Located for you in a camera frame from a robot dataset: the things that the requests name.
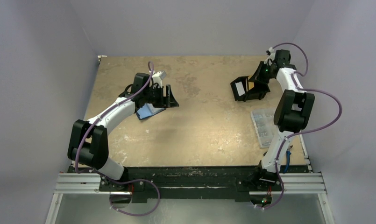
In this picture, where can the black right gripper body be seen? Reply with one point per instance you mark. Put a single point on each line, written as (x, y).
(253, 87)

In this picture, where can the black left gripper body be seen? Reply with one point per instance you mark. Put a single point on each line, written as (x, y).
(154, 95)

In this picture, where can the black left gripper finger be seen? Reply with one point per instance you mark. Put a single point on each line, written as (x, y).
(171, 102)
(163, 97)

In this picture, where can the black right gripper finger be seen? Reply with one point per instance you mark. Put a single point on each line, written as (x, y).
(258, 83)
(260, 73)

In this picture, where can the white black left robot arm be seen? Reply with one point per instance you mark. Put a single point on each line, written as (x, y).
(89, 139)

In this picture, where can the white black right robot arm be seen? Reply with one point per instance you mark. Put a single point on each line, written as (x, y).
(291, 114)

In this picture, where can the white label card in bin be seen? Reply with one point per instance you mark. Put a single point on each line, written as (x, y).
(240, 88)

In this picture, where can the black plastic bin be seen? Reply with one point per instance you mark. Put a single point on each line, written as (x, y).
(249, 95)

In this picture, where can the clear plastic screw box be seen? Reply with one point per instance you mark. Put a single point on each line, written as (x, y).
(264, 125)

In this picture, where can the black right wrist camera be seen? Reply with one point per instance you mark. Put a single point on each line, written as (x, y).
(278, 57)

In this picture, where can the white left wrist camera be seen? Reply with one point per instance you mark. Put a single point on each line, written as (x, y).
(158, 77)

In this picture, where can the blue handled pliers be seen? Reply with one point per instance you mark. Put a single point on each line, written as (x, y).
(288, 159)

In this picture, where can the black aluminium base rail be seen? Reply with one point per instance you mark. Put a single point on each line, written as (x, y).
(218, 183)

